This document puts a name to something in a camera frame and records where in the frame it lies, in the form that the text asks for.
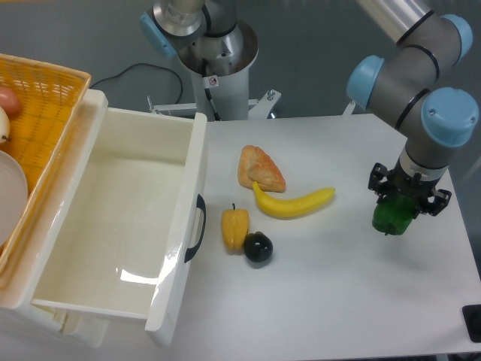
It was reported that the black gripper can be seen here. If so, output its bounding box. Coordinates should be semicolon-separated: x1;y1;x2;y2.
368;162;452;217

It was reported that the green bell pepper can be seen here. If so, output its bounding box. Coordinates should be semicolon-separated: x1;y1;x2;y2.
371;194;416;235

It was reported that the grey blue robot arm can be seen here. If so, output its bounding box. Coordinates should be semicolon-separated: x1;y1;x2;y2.
140;1;479;215

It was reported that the dark black bell pepper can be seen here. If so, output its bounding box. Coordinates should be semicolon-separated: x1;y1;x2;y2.
243;232;274;262

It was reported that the yellow bell pepper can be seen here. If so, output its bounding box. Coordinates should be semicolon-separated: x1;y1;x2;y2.
221;203;250;251

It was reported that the white open upper drawer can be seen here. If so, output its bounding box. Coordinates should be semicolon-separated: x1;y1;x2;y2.
33;108;207;347

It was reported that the white drawer cabinet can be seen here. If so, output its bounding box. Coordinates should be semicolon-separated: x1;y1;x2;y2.
1;89;108;347

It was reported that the yellow banana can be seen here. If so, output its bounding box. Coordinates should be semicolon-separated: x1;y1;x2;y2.
253;181;336;219

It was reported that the black object at table edge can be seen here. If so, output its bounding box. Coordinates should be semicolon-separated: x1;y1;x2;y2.
462;304;481;343

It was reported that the croissant bread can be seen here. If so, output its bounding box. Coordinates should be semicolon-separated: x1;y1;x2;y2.
237;145;286;193

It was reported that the yellow woven basket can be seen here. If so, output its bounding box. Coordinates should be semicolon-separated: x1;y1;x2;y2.
1;54;91;269

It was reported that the white plate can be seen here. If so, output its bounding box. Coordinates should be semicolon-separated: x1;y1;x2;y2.
0;151;28;246

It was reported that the red onion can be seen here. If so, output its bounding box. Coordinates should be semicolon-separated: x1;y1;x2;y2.
0;86;22;117

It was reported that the white onion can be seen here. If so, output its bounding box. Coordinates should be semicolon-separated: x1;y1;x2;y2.
0;108;11;144

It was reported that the white metal base frame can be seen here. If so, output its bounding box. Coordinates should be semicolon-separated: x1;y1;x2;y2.
146;89;357;120

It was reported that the black drawer handle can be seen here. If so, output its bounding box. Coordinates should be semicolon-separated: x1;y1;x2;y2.
184;194;207;263

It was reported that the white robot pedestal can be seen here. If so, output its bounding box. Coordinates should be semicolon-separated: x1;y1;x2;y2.
179;20;259;105

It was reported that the black power cable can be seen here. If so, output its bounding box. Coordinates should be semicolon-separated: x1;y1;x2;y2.
91;62;184;105

